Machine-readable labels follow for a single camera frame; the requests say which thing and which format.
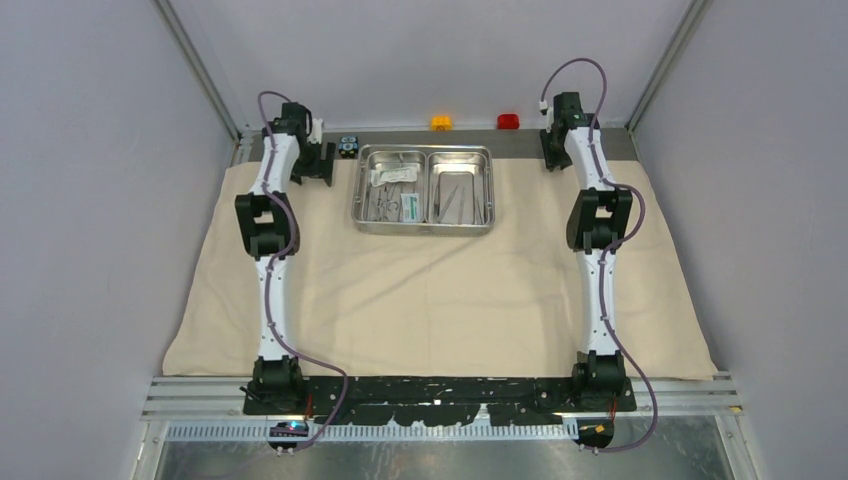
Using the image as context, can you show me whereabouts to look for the green white packet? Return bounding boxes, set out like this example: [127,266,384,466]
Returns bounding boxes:
[399,193,422,223]

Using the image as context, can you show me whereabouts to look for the white sterile pouch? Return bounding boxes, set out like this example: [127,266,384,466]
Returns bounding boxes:
[369,165,419,187]

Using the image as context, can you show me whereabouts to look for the beige cloth wrap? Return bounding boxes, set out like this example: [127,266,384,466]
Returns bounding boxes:
[162,159,717,379]

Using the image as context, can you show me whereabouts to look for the small blue owl toy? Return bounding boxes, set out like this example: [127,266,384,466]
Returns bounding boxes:
[338,135,359,159]

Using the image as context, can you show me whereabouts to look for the red button block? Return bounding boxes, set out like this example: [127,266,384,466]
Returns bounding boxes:
[496,113,521,130]

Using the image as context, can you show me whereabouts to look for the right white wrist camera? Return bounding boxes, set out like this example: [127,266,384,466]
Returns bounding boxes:
[539,100,555,132]

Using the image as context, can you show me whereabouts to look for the steel tweezers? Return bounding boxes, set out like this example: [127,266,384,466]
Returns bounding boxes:
[430,185,487,226]

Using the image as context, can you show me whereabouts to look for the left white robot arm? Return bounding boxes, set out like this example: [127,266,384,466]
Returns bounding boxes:
[234,95,336,415]

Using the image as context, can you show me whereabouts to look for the left steel tray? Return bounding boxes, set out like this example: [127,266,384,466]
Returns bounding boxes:
[354,150,428,224]

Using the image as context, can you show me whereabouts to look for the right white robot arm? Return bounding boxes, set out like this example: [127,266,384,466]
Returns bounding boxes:
[540,92,633,411]

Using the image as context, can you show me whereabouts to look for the yellow button block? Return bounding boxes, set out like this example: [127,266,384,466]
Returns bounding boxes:
[429,115,453,131]

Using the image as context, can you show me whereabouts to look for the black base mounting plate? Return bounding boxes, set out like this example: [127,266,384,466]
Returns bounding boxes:
[240,376,636,427]

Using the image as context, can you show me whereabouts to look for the steel tray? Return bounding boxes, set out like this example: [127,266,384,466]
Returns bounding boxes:
[427,151,495,229]
[354,150,428,224]

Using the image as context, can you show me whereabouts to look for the right steel tray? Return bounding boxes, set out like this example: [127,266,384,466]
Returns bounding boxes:
[427,151,495,229]

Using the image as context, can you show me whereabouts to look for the wire mesh steel basket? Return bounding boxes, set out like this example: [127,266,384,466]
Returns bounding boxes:
[351,144,496,237]

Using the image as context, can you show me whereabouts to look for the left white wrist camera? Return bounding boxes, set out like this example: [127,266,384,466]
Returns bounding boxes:
[307,117,324,145]

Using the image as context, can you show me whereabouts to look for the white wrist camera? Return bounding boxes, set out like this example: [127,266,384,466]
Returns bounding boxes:
[539,100,555,132]
[307,117,324,145]

